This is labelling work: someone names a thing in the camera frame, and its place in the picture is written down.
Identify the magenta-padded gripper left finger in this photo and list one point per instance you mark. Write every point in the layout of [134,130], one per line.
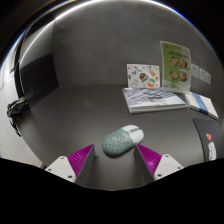
[63,166]

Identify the row of white wall plates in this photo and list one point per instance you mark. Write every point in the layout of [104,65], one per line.
[200,74]

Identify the green printed standing sheet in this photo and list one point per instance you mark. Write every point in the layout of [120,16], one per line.
[175,66]

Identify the white sticker sheet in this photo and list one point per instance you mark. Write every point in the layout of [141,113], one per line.
[143,76]

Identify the large grey-white picture book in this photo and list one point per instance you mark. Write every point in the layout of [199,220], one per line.
[151,99]

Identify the green and white computer mouse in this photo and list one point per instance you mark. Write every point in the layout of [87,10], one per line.
[119,142]

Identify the black mouse pad with heart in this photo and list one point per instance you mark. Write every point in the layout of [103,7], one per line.
[208,133]

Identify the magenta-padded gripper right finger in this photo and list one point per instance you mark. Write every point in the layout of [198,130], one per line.
[165,164]

